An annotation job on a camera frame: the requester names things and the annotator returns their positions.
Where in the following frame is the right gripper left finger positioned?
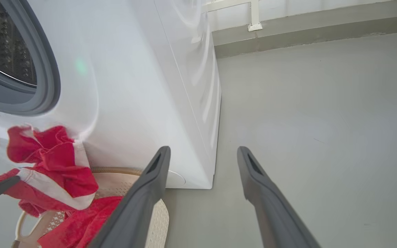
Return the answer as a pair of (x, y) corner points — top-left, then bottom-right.
(88, 146), (171, 248)

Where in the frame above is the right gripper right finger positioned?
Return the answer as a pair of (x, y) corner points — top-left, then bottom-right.
(237, 146), (321, 248)

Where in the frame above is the red and white garment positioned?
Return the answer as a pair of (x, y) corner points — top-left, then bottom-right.
(0, 125), (123, 248)

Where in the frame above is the cream plastic laundry basket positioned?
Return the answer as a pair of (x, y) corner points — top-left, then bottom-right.
(11, 167), (170, 248)

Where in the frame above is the white front-load washing machine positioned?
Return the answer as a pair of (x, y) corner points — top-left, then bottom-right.
(0, 0), (222, 190)

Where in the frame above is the round white filter cover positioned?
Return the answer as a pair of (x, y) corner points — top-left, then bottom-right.
(166, 169), (186, 189)

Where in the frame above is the white metal railing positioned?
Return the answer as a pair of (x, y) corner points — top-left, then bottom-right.
(202, 0), (263, 32)

